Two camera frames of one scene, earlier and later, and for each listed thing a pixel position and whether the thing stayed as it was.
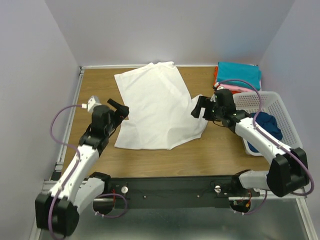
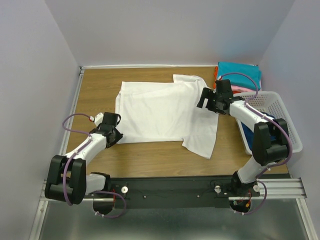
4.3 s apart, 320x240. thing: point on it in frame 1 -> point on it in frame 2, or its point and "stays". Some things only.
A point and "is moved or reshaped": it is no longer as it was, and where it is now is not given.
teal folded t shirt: (247, 72) stays
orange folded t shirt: (215, 75) stays
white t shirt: (160, 108) is moved or reshaped
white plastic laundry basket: (272, 103) stays
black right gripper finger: (201, 103) -> (207, 93)
